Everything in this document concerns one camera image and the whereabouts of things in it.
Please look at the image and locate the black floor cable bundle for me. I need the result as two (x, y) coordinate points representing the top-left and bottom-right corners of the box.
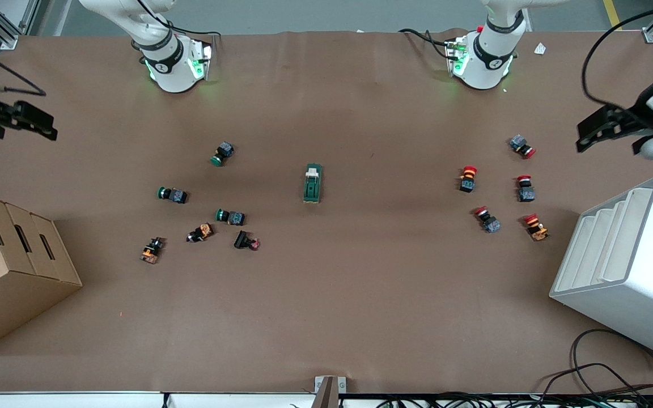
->
(378, 391), (653, 408)

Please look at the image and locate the brown cardboard box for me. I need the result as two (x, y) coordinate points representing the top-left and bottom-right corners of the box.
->
(0, 189), (83, 356)

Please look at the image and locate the metal bracket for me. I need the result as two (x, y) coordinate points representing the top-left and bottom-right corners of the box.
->
(314, 375), (347, 408)

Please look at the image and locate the orange black selector switch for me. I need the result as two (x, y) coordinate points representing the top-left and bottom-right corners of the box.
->
(140, 237), (166, 265)

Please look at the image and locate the orange black small switch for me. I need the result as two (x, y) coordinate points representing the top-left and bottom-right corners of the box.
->
(186, 223), (215, 243)

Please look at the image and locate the black looped floor cable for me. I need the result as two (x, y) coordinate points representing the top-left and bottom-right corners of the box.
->
(539, 329), (653, 397)

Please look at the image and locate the brown table mat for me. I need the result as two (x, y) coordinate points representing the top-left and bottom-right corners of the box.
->
(0, 29), (653, 394)

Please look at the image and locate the green load switch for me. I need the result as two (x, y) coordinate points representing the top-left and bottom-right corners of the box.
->
(303, 163), (324, 204)

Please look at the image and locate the white plastic sorting rack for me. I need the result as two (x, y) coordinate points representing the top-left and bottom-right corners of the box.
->
(549, 175), (653, 364)

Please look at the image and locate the black switch with pink tip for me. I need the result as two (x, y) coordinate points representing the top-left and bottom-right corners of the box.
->
(233, 229), (261, 251)

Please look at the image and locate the red button orange body switch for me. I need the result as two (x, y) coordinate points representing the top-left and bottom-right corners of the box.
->
(459, 165), (478, 194)
(523, 213), (550, 242)

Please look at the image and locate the red push button switch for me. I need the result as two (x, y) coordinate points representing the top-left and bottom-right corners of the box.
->
(516, 175), (536, 203)
(472, 206), (502, 234)
(509, 134), (537, 159)

